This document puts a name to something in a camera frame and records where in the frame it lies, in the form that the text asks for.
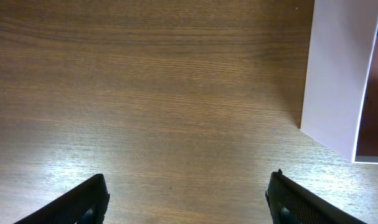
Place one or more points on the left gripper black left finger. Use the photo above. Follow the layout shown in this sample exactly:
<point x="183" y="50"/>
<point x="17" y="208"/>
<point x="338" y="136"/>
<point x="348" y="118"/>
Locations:
<point x="86" y="203"/>

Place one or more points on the white cardboard box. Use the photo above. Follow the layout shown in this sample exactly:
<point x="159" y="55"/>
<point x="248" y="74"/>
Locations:
<point x="340" y="104"/>

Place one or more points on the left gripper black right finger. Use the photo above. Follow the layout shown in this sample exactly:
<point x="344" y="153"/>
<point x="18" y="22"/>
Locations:
<point x="290" y="203"/>

